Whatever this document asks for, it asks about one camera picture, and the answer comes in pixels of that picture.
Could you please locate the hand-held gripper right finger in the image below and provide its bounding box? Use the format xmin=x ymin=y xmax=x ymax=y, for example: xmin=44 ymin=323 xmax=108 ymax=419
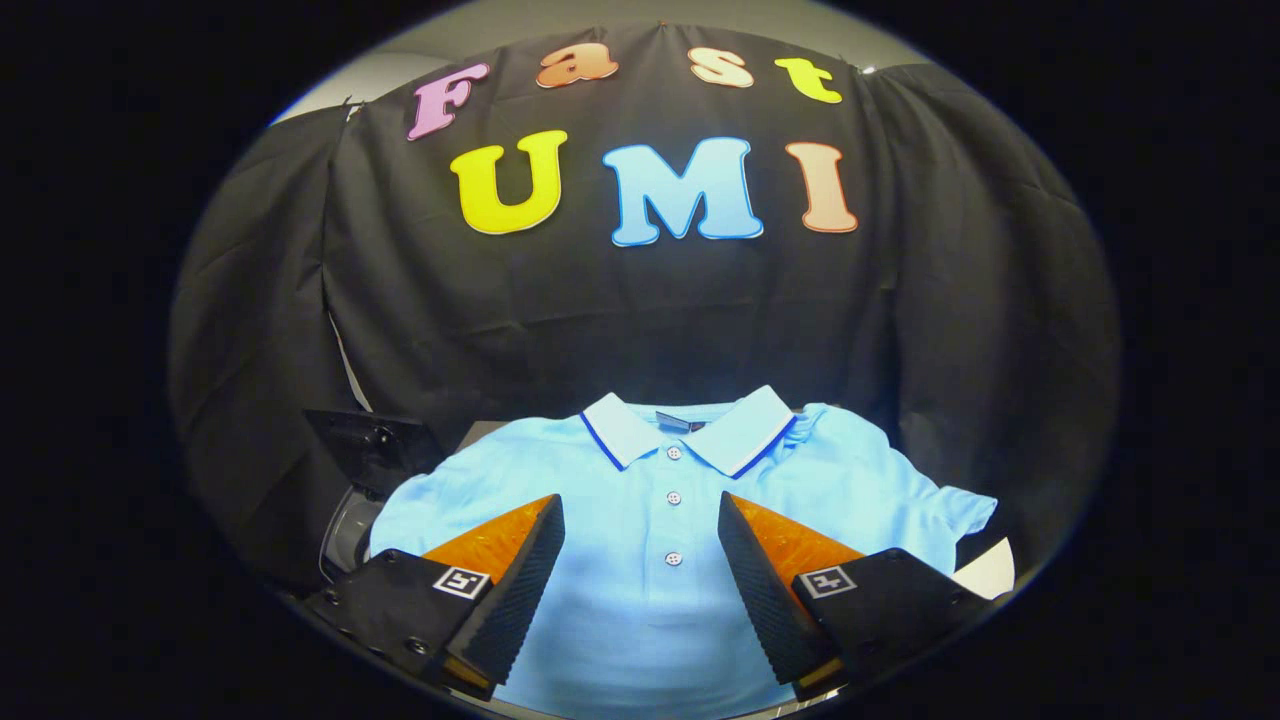
xmin=717 ymin=491 xmax=991 ymax=701

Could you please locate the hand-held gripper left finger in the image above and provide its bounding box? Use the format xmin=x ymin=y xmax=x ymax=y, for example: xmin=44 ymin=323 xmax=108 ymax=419
xmin=303 ymin=493 xmax=566 ymax=701

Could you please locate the light blue polo shirt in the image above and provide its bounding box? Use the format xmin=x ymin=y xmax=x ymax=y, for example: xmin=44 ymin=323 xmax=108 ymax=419
xmin=368 ymin=385 xmax=999 ymax=719

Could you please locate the black backdrop cloth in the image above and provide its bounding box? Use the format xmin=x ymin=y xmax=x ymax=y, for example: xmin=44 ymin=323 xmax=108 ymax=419
xmin=168 ymin=25 xmax=1121 ymax=591

